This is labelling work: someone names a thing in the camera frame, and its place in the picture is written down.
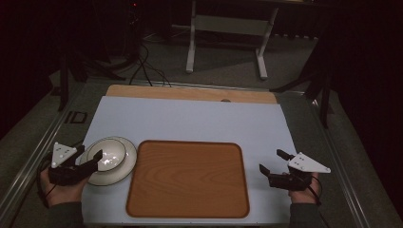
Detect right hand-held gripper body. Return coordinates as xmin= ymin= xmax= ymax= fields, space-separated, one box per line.
xmin=267 ymin=151 xmax=332 ymax=192

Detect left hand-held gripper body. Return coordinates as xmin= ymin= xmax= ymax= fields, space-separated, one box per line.
xmin=48 ymin=142 xmax=90 ymax=187

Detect white bowl with dark rim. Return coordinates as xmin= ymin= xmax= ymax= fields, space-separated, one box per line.
xmin=86 ymin=138 xmax=127 ymax=173

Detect person's right hand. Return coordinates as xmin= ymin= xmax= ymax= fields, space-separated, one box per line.
xmin=280 ymin=171 xmax=321 ymax=205

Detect person's left hand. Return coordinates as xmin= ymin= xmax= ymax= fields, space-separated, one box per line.
xmin=40 ymin=166 xmax=90 ymax=209

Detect white plate with dark rim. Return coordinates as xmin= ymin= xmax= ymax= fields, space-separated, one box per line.
xmin=77 ymin=136 xmax=138 ymax=187

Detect black tripod stand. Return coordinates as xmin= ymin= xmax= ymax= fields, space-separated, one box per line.
xmin=56 ymin=51 xmax=127 ymax=112
xmin=270 ymin=29 xmax=335 ymax=129

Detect brown wooden tray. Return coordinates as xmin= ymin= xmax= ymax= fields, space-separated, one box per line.
xmin=125 ymin=140 xmax=251 ymax=219

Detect white table mat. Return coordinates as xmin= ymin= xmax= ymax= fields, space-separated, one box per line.
xmin=80 ymin=95 xmax=297 ymax=226

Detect dark equipment rack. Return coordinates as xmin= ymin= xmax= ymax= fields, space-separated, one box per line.
xmin=90 ymin=0 xmax=143 ymax=66

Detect white metal stand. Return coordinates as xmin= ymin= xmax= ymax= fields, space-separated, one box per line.
xmin=184 ymin=0 xmax=279 ymax=81

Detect metal frame rail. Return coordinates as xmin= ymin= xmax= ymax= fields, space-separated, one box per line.
xmin=0 ymin=83 xmax=87 ymax=224
xmin=303 ymin=91 xmax=373 ymax=228

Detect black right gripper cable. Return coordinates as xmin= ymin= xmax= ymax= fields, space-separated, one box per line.
xmin=304 ymin=175 xmax=323 ymax=207

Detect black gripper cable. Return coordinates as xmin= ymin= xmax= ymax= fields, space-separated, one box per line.
xmin=304 ymin=175 xmax=323 ymax=207
xmin=35 ymin=152 xmax=54 ymax=209

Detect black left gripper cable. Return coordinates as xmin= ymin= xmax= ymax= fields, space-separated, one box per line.
xmin=35 ymin=152 xmax=54 ymax=209

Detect black floor cables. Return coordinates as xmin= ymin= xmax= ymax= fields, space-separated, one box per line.
xmin=128 ymin=42 xmax=173 ymax=88

